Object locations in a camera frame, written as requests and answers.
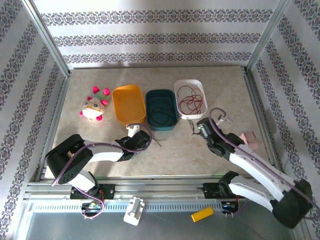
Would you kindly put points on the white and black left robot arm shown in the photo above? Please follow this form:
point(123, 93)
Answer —
point(105, 153)

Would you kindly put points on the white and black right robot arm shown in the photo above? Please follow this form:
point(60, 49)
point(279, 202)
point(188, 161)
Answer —
point(252, 165)

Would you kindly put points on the pink toy block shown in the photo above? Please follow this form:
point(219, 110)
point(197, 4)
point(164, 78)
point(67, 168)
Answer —
point(250, 141)

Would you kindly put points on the orange plastic bin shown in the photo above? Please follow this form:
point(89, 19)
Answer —
point(128, 105)

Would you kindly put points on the teal plastic bin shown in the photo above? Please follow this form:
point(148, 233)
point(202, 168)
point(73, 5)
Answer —
point(161, 97)

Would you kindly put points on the white plastic bin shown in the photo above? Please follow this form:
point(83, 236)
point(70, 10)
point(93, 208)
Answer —
point(186, 83)

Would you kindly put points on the plush owl toy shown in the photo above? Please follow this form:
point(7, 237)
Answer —
point(93, 110)

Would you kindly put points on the small electronics board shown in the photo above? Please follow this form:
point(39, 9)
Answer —
point(91, 205)
point(228, 206)

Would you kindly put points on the yellow block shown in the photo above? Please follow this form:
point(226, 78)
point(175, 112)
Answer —
point(202, 214)

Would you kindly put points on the grey metal sheet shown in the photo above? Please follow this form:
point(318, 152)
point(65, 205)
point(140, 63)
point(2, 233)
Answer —
point(162, 230)

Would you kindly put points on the aluminium front rail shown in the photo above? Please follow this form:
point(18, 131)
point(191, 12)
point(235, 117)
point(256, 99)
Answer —
point(155, 186)

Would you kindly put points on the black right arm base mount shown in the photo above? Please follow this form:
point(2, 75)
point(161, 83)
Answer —
point(210, 190)

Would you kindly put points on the aluminium side rail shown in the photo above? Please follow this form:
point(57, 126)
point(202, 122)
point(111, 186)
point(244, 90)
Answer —
point(58, 107)
point(260, 112)

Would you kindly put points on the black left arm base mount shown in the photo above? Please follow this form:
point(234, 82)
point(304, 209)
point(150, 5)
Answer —
point(107, 191)

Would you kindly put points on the white printed bracket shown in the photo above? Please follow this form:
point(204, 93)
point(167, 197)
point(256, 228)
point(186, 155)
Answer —
point(133, 211)

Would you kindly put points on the aluminium frame post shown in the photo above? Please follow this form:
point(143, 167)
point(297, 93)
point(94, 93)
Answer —
point(270, 32)
point(47, 40)

